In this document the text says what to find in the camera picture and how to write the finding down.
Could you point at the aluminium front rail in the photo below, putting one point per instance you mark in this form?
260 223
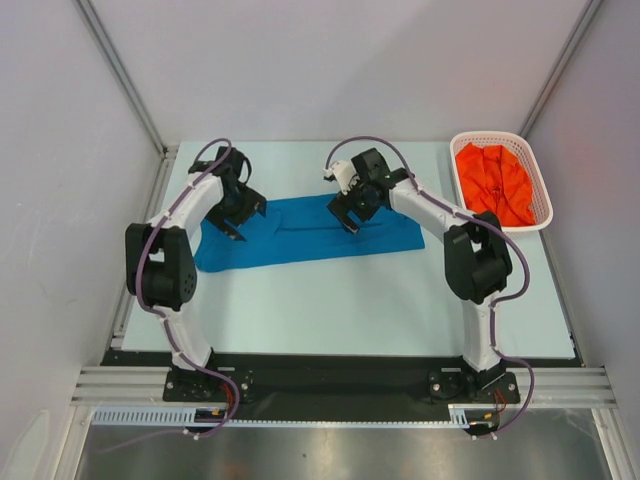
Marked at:
544 387

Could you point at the blue t shirt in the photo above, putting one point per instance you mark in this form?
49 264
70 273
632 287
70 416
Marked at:
302 229

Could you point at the left aluminium corner post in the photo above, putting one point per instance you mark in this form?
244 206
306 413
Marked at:
109 52

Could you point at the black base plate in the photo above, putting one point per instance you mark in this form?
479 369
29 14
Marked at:
463 386
192 386

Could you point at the white slotted cable duct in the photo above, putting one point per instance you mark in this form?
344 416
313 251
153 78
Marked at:
196 417

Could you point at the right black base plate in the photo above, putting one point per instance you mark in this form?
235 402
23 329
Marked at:
463 386

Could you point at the white plastic basket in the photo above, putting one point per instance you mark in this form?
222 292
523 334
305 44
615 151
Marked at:
541 206

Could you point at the aluminium corner post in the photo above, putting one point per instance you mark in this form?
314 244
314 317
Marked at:
109 52
585 21

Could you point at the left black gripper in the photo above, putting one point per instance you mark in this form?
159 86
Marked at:
252 203

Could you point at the orange t shirt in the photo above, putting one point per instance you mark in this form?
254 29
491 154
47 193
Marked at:
492 179

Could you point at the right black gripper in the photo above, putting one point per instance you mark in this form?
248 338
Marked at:
354 211

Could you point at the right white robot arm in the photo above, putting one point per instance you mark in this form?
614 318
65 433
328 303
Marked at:
476 258

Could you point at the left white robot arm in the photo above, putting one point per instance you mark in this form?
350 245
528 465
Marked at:
160 267

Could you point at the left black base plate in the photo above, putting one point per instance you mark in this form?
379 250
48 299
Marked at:
192 386

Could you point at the right aluminium corner post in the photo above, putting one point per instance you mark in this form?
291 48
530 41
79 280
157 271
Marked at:
585 21

